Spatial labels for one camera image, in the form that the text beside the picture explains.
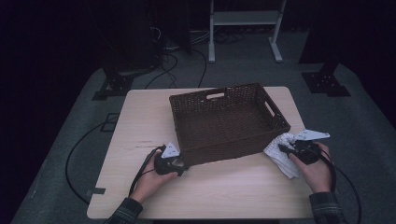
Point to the person's right hand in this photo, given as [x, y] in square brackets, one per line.
[317, 174]

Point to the black stand base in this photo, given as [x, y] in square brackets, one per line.
[323, 83]
[116, 85]

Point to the person's left hand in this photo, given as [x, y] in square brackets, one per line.
[149, 183]

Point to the white waffle cloth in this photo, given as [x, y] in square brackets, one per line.
[280, 158]

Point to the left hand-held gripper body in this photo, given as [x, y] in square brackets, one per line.
[165, 166]

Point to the black tape square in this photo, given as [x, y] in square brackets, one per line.
[101, 126]

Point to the brown woven basket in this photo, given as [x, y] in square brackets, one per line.
[227, 124]

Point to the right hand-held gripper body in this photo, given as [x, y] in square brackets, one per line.
[308, 152]

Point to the white metal stand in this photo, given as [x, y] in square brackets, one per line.
[243, 18]

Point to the grey tape strip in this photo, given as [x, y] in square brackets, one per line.
[96, 191]

